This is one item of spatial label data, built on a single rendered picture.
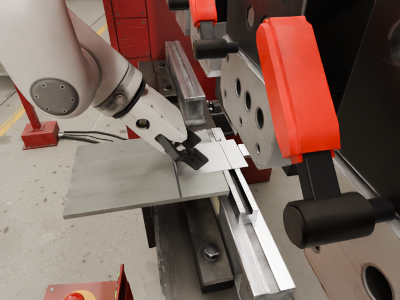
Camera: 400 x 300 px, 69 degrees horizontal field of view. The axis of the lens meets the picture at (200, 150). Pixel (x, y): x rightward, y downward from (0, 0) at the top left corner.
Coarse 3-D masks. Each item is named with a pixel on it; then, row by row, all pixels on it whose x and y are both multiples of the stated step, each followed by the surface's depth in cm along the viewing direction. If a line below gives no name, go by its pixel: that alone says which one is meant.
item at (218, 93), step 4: (220, 76) 47; (216, 80) 50; (220, 80) 48; (216, 84) 51; (216, 88) 51; (216, 92) 51; (220, 92) 49; (216, 96) 52; (220, 96) 49; (220, 100) 49; (220, 104) 50; (224, 112) 51; (228, 116) 46; (228, 120) 49; (232, 124) 45; (232, 128) 48; (236, 132) 46
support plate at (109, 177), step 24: (96, 144) 58; (120, 144) 58; (144, 144) 58; (96, 168) 52; (120, 168) 52; (144, 168) 52; (168, 168) 52; (72, 192) 47; (96, 192) 47; (120, 192) 47; (144, 192) 47; (168, 192) 47; (192, 192) 47; (216, 192) 48; (72, 216) 44
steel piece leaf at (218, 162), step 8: (200, 144) 57; (208, 144) 57; (216, 144) 57; (208, 152) 55; (216, 152) 55; (216, 160) 54; (224, 160) 54; (176, 168) 50; (184, 168) 52; (192, 168) 52; (200, 168) 52; (208, 168) 52; (216, 168) 52; (224, 168) 52; (184, 176) 50
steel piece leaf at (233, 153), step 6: (222, 144) 57; (228, 144) 57; (234, 144) 57; (228, 150) 56; (234, 150) 56; (228, 156) 55; (234, 156) 55; (240, 156) 55; (234, 162) 53; (240, 162) 53; (234, 168) 52
